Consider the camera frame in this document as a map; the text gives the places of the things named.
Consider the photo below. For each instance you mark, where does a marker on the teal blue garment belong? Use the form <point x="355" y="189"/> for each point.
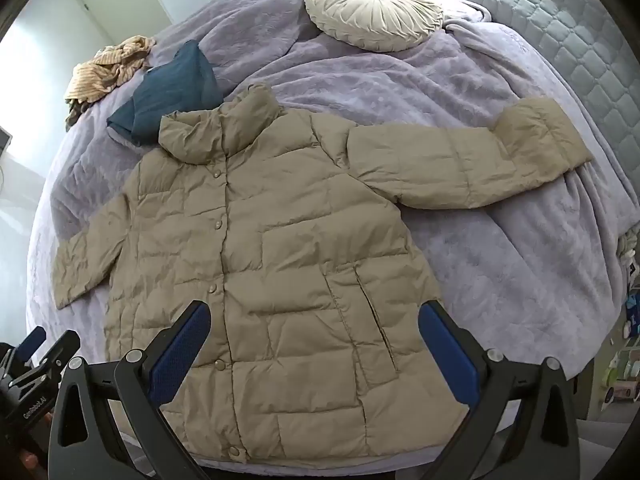
<point x="167" y="95"/>

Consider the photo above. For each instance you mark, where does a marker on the grey quilted bedspread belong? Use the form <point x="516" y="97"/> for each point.
<point x="575" y="35"/>

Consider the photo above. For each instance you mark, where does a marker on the group of small bottles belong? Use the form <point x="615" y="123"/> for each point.
<point x="625" y="360"/>

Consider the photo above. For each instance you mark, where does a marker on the person's left hand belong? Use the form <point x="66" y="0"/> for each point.
<point x="28" y="459"/>

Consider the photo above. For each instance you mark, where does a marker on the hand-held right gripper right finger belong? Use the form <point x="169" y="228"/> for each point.
<point x="447" y="355"/>

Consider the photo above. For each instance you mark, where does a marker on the round cream pleated cushion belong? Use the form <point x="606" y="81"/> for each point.
<point x="372" y="6"/>

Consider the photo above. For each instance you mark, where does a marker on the beige puffer jacket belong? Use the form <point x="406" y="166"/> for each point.
<point x="280" y="260"/>

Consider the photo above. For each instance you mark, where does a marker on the lavender fleece blanket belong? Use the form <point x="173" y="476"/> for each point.
<point x="350" y="85"/>

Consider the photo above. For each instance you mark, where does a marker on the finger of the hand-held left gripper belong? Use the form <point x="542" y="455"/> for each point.
<point x="60" y="352"/>
<point x="31" y="341"/>

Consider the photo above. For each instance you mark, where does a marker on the tan striped garment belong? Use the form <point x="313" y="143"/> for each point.
<point x="105" y="72"/>

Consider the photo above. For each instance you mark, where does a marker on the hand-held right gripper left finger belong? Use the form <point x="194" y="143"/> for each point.
<point x="184" y="352"/>

